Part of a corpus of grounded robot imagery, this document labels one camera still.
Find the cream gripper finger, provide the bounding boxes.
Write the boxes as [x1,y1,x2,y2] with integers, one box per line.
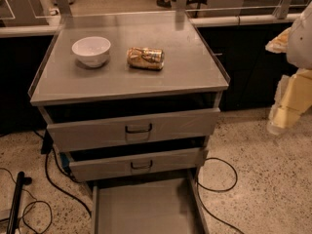
[265,28,291,54]
[267,69,312,136]

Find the orange soda can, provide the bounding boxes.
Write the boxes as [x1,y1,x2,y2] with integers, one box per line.
[127,47,165,70]

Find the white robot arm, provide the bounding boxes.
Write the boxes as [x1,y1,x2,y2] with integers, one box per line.
[265,3,312,135]

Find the grey metal drawer cabinet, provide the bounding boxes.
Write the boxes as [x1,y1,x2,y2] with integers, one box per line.
[27,11,231,234]

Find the grey bottom drawer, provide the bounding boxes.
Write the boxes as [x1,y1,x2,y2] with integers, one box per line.
[91,170,210,234]

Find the grey drawer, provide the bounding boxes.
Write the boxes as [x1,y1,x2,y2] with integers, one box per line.
[91,170,210,234]
[69,147,208,181]
[48,108,219,152]

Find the grey top drawer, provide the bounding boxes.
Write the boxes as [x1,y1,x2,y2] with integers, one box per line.
[48,108,219,152]

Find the grey middle drawer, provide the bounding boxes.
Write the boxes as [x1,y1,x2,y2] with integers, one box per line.
[69,147,208,181]

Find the person's shoes in background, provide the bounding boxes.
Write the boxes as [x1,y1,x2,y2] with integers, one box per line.
[156,0,176,8]

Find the white ceramic bowl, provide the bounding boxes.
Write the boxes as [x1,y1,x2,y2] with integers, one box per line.
[71,36,111,67]

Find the black bar on floor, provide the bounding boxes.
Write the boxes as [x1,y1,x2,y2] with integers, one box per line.
[6,172,30,234]

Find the black cable right floor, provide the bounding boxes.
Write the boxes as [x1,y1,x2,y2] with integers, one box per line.
[195,157,246,234]

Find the black cable floor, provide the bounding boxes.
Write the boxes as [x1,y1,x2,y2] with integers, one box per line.
[32,130,93,218]
[195,157,246,234]

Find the black cable left floor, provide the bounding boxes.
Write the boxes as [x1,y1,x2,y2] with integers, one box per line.
[32,130,93,218]

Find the thin black cable loop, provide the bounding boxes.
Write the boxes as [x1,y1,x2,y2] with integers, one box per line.
[0,167,54,234]

